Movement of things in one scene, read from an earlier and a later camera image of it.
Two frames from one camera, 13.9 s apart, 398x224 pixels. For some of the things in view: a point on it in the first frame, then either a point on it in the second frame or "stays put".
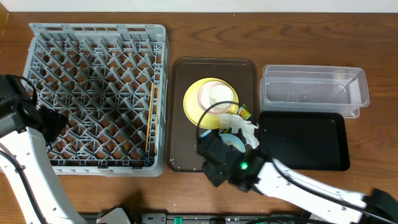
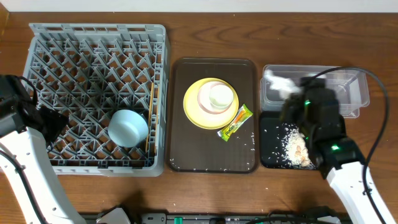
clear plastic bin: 314,89 stays put
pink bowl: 204,99 stays put
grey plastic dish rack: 112,80 stays put
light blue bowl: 233,140 -> 127,128
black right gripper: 207,147 -> 313,84
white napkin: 236,122 -> 285,86
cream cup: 221,93 stays put
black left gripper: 54,123 stays put
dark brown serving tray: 182,130 stays put
